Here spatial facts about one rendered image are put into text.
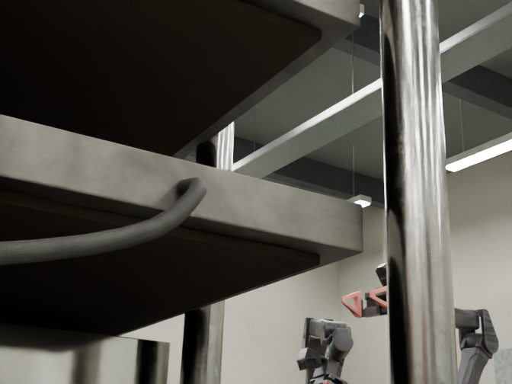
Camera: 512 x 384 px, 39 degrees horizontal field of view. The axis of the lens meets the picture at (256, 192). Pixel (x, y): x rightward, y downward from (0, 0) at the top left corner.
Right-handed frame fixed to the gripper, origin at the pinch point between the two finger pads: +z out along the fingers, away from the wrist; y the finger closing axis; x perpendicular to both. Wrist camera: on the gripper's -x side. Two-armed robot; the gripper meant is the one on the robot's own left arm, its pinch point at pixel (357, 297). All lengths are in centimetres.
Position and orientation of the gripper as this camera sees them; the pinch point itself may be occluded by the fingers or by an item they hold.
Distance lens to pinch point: 188.1
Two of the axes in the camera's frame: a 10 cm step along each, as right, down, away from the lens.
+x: -0.3, 9.4, -3.4
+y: 6.2, -2.5, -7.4
